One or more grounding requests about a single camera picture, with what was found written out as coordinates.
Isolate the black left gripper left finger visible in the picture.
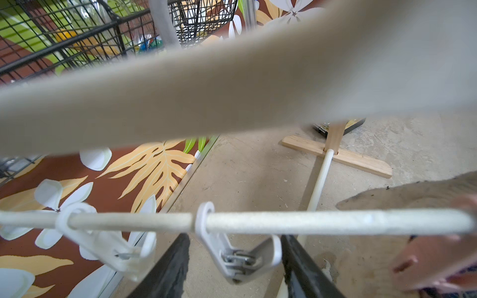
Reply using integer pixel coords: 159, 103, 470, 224
128, 233, 190, 298

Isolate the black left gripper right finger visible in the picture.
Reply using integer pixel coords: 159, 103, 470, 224
281, 235, 345, 298

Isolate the pink clothes peg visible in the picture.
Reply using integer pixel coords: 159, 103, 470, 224
390, 193, 477, 293

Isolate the white clip hanger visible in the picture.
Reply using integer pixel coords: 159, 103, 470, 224
0, 0, 477, 237

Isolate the blue dotted yellow cuff glove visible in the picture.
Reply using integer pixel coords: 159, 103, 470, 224
419, 264, 477, 298

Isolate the white clothes peg left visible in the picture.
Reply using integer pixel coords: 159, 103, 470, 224
55, 203, 157, 282

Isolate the white clothes peg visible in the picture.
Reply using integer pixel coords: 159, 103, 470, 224
55, 203, 157, 282
195, 202, 282, 285

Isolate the yellow screwdriver bit set case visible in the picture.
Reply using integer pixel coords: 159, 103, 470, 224
312, 118, 366, 137

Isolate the black wire basket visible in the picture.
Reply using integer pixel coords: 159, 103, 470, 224
1, 1, 242, 186

